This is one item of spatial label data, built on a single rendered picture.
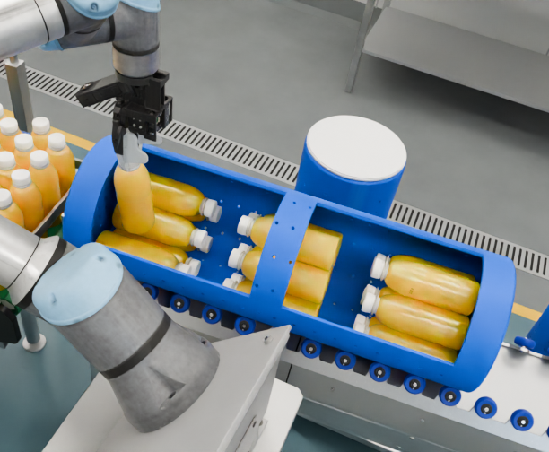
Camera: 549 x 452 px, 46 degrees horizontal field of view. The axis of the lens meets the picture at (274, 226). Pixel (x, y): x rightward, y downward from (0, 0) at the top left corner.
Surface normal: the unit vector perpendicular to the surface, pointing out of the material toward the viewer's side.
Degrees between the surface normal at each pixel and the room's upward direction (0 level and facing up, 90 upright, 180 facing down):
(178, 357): 24
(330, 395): 70
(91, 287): 43
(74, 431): 0
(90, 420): 0
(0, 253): 52
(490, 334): 48
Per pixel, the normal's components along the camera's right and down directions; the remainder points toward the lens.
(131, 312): 0.65, -0.21
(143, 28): 0.49, 0.66
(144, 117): -0.29, 0.65
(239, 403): -0.59, -0.75
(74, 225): -0.24, 0.39
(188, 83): 0.14, -0.70
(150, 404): -0.16, 0.12
